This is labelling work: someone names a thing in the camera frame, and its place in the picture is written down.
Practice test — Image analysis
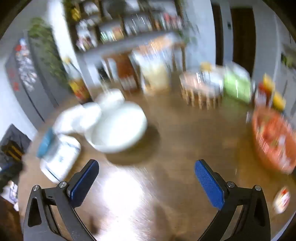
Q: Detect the green plastic bag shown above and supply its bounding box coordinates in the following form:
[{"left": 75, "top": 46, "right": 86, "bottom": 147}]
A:
[{"left": 223, "top": 64, "right": 253, "bottom": 103}]

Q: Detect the small white bowl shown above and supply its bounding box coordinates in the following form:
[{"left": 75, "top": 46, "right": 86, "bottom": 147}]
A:
[
  {"left": 95, "top": 89, "right": 126, "bottom": 113},
  {"left": 56, "top": 102, "right": 102, "bottom": 135}
]

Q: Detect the dark grey fridge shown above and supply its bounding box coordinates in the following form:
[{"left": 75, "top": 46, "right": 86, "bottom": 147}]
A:
[{"left": 5, "top": 32, "right": 59, "bottom": 124}]

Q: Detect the orange sauce bottle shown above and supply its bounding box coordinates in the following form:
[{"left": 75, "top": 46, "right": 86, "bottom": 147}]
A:
[{"left": 113, "top": 54, "right": 139, "bottom": 91}]

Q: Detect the large white bowl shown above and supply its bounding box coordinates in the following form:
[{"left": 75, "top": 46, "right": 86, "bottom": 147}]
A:
[{"left": 84, "top": 101, "right": 148, "bottom": 153}]

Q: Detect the wooden wall shelf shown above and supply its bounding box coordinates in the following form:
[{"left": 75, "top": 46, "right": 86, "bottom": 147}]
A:
[{"left": 63, "top": 0, "right": 186, "bottom": 54}]

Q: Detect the flour bag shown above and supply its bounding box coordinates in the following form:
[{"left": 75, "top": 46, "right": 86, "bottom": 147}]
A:
[{"left": 131, "top": 45, "right": 172, "bottom": 91}]

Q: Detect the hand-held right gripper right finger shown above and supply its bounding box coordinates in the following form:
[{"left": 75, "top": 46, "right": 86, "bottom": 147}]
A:
[{"left": 194, "top": 159, "right": 271, "bottom": 241}]

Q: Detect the small white red packet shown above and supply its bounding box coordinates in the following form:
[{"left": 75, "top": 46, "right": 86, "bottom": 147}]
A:
[{"left": 272, "top": 186, "right": 291, "bottom": 214}]

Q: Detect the red strawberry basket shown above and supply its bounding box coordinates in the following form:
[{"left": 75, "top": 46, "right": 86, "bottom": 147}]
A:
[{"left": 252, "top": 108, "right": 296, "bottom": 175}]

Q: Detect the red chili sauce jar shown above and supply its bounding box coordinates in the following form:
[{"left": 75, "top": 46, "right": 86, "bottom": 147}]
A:
[{"left": 255, "top": 83, "right": 274, "bottom": 108}]

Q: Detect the white rectangular tray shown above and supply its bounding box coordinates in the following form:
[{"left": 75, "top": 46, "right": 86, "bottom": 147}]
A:
[{"left": 180, "top": 69, "right": 224, "bottom": 93}]

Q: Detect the vinegar bottle with yellow cap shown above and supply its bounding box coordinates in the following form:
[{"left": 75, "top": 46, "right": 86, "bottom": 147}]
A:
[{"left": 62, "top": 57, "right": 91, "bottom": 104}]

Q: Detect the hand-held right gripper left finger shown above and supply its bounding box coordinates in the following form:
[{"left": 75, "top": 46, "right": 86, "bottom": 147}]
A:
[{"left": 23, "top": 159, "right": 100, "bottom": 241}]

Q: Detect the green vine plant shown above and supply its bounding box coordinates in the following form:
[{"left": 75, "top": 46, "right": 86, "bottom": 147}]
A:
[{"left": 27, "top": 18, "right": 70, "bottom": 87}]

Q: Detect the dark door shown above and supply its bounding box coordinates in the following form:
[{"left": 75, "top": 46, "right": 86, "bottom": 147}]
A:
[{"left": 231, "top": 6, "right": 256, "bottom": 70}]

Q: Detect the wooden bead trivet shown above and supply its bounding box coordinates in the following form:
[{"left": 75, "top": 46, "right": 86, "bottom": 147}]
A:
[{"left": 180, "top": 87, "right": 223, "bottom": 110}]

